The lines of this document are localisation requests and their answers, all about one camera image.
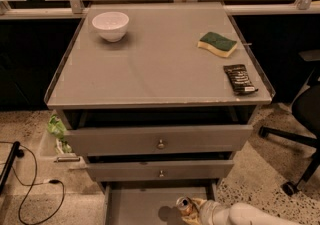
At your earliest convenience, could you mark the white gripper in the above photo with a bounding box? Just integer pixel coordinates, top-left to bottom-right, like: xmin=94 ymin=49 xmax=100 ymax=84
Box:
xmin=182 ymin=198 xmax=221 ymax=225

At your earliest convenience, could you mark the orange soda can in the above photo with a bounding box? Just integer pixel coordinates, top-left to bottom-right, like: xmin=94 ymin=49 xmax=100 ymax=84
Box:
xmin=176 ymin=197 xmax=197 ymax=216

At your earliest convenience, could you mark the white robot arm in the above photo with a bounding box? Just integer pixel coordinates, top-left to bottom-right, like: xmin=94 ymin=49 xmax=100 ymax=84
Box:
xmin=176 ymin=197 xmax=300 ymax=225

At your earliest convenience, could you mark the grey middle drawer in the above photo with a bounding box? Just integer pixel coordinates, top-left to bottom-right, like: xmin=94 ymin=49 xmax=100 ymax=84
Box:
xmin=87 ymin=160 xmax=234 ymax=182

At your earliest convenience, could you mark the grey drawer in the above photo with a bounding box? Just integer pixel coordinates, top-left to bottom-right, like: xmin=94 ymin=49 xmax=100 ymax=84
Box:
xmin=103 ymin=179 xmax=217 ymax=225
xmin=87 ymin=160 xmax=234 ymax=182
xmin=65 ymin=125 xmax=253 ymax=156

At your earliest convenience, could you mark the grey bottom drawer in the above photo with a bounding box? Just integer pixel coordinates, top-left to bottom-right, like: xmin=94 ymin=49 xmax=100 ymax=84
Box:
xmin=103 ymin=179 xmax=217 ymax=225

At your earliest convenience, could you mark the grey top drawer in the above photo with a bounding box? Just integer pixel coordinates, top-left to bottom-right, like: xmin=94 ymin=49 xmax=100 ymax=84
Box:
xmin=65 ymin=125 xmax=253 ymax=156

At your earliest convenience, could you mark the grey drawer cabinet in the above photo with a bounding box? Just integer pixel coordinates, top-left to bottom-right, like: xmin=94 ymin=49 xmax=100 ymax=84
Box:
xmin=44 ymin=1 xmax=276 ymax=225

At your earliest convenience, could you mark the black snack packet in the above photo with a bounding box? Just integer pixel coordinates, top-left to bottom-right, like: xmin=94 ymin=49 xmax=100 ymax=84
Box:
xmin=223 ymin=64 xmax=258 ymax=95

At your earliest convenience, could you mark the black office chair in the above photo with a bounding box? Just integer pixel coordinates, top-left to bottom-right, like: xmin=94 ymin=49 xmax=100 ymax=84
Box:
xmin=258 ymin=49 xmax=320 ymax=196

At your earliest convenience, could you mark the clear plastic bin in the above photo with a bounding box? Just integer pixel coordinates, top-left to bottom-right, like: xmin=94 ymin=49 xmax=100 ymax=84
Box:
xmin=38 ymin=111 xmax=86 ymax=170

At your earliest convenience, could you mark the green bag in bin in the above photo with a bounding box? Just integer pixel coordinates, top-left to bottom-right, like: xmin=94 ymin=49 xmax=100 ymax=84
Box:
xmin=47 ymin=114 xmax=72 ymax=154

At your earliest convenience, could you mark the green yellow sponge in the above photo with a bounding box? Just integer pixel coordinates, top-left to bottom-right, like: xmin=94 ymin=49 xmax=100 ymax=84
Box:
xmin=197 ymin=32 xmax=237 ymax=58

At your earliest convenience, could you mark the black stand leg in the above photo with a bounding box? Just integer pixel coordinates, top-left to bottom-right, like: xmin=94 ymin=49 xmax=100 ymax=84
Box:
xmin=0 ymin=141 xmax=20 ymax=194

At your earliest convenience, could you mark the white ceramic bowl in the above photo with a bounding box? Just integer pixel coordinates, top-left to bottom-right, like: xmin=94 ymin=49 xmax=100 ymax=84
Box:
xmin=92 ymin=12 xmax=129 ymax=42

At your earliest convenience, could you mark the black floor cable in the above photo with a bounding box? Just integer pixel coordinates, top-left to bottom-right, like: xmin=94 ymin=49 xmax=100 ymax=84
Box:
xmin=0 ymin=140 xmax=66 ymax=225

